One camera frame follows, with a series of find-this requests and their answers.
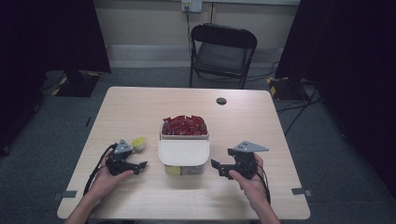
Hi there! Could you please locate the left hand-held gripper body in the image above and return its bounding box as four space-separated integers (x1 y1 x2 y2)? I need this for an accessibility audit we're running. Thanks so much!
106 138 136 176

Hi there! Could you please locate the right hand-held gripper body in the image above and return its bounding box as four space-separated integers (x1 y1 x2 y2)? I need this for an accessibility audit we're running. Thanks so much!
227 140 270 181

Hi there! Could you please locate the person's right hand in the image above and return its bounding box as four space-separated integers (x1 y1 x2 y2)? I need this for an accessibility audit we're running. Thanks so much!
228 153 266 204

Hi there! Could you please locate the person's left hand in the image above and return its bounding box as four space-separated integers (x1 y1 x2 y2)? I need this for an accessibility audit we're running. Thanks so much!
89 148 135 201

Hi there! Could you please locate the small yellow jelly cup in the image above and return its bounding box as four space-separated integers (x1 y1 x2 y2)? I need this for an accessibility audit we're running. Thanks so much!
131 136 148 152

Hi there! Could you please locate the clear plastic storage box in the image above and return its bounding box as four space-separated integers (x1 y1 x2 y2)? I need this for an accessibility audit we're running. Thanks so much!
157 120 211 177

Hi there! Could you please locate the white box lid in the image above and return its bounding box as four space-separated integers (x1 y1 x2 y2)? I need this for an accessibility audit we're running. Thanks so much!
157 138 211 168

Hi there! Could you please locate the black stand base striped tape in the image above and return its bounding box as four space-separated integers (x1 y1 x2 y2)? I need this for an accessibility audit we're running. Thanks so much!
266 76 309 102
50 70 103 98

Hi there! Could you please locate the black folding chair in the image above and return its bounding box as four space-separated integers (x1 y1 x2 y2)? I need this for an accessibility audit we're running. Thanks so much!
188 22 259 91

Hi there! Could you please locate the dark curtain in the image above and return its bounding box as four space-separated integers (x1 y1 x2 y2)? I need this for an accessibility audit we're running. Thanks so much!
0 0 112 157
275 0 396 190

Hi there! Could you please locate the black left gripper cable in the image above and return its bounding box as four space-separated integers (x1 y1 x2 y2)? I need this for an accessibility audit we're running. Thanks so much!
82 142 120 197

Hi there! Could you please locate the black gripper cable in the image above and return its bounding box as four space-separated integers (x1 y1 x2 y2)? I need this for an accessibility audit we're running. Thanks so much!
255 161 272 205
82 142 120 197

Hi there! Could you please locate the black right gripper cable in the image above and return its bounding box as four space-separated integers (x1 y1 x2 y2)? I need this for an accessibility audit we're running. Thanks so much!
255 161 272 205

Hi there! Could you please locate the thin black floor cable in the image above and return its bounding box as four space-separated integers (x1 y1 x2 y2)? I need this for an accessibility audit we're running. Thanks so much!
214 61 280 84

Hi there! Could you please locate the black cable from wall socket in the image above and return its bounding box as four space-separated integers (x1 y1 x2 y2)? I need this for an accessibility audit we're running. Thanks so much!
185 8 193 50

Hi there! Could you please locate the white wall socket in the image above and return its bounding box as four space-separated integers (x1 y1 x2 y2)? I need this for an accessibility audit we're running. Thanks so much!
181 0 204 14

